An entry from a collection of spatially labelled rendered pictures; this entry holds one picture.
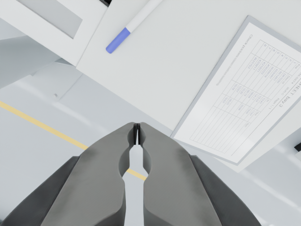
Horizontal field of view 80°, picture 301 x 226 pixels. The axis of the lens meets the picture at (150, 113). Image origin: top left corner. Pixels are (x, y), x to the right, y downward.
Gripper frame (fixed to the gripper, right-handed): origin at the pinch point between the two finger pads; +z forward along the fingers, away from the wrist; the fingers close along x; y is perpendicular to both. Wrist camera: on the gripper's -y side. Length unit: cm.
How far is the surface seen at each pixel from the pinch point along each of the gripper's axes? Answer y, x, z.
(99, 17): -6.8, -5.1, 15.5
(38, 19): -6.2, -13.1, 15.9
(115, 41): -4.1, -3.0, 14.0
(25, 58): 9, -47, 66
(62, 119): 66, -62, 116
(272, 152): 94, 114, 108
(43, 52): 9, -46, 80
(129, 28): -5.6, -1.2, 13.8
